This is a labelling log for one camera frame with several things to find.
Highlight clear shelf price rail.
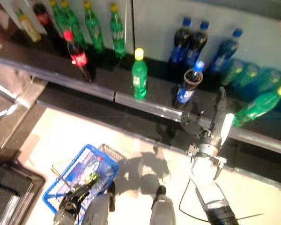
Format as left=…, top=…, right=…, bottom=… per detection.
left=0, top=55, right=116, bottom=102
left=114, top=90, right=281, bottom=157

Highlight cola bottle blue label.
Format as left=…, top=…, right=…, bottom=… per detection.
left=167, top=17, right=193, bottom=78
left=208, top=28, right=244, bottom=74
left=185, top=20, right=209, bottom=71
left=172, top=60, right=206, bottom=109

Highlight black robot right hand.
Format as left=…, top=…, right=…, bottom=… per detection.
left=180, top=86, right=235, bottom=148

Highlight black zip tie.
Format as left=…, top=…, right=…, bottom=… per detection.
left=236, top=213, right=265, bottom=220

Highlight clear water bottle red label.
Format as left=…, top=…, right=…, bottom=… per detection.
left=83, top=155, right=104, bottom=182

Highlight silver metal post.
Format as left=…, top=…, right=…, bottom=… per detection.
left=0, top=78, right=31, bottom=109

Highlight black drink shelf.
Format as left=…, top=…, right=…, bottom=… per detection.
left=0, top=14, right=281, bottom=186

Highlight silver robot body with legs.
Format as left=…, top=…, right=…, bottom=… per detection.
left=83, top=180, right=177, bottom=225

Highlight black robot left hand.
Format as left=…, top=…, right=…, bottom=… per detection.
left=59, top=172, right=101, bottom=213

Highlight yellow tea bottle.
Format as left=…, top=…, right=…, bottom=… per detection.
left=13, top=7, right=42, bottom=43

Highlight brown shelf side panel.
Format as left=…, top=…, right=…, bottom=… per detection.
left=0, top=30, right=49, bottom=165

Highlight cola bottle red label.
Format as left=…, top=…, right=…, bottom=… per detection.
left=32, top=1, right=63, bottom=56
left=62, top=30, right=96, bottom=83

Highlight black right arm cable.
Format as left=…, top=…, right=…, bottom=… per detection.
left=178, top=179, right=213, bottom=222

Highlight black display stand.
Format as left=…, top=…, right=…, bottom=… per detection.
left=0, top=163, right=46, bottom=225

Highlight blue plastic shopping basket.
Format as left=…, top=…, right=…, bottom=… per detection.
left=42, top=143, right=119, bottom=214

